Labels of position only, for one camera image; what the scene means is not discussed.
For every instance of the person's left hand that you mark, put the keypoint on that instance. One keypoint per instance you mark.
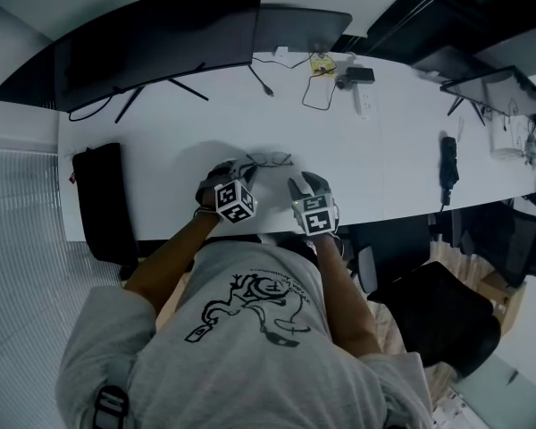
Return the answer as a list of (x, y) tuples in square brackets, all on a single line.
[(206, 190)]

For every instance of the person's left forearm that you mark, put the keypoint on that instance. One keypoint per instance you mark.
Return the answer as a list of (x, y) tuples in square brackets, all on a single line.
[(170, 262)]

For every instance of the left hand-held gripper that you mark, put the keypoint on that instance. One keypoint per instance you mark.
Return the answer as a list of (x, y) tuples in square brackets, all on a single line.
[(235, 201)]

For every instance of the small round webcam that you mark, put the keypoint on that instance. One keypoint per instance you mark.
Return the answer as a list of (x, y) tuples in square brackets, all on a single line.
[(342, 83)]

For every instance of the white charger plug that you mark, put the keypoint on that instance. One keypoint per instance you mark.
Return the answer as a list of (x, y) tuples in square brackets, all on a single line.
[(281, 51)]

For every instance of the white power strip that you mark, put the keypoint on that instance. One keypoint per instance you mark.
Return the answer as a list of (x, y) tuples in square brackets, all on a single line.
[(364, 103)]

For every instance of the grey window blinds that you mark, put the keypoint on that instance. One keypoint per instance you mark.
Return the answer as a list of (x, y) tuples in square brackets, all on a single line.
[(22, 262)]

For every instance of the small brown cardboard box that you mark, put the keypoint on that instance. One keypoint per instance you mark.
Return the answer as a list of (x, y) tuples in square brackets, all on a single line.
[(502, 295)]

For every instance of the black power strip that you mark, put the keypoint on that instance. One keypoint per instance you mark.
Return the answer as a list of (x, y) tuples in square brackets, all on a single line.
[(449, 168)]

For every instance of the dark grey divider panel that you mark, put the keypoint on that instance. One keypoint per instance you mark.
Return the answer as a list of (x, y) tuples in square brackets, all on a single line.
[(299, 29)]

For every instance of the black padded sleeve bag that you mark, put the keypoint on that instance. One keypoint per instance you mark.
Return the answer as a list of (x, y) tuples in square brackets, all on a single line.
[(103, 199)]

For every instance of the dark glass cabinet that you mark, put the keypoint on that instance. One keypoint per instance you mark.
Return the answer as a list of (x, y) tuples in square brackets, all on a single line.
[(438, 20)]

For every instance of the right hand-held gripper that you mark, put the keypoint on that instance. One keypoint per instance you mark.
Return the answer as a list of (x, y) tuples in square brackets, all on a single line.
[(315, 217)]

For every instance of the black flat monitor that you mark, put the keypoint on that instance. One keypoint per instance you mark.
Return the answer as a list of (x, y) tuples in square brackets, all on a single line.
[(491, 90)]

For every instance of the person's right forearm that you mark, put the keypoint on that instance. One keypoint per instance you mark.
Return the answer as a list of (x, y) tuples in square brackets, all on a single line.
[(346, 297)]

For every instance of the black pen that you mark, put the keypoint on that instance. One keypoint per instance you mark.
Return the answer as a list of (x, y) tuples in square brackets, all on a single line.
[(512, 377)]

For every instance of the black mesh office chair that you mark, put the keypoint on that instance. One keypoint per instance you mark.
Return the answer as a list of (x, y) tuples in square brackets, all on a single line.
[(505, 244)]

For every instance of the grey printed t-shirt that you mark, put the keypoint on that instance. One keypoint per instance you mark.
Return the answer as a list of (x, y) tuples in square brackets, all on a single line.
[(237, 364)]

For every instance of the black curved monitor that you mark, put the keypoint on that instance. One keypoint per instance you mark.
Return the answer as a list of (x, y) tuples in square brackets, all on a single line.
[(152, 43)]

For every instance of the black adapter box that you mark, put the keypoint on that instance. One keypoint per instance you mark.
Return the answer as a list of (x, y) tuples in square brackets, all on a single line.
[(360, 74)]

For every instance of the eyeglasses with thin frame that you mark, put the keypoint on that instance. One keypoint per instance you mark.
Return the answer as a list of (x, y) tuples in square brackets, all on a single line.
[(268, 159)]

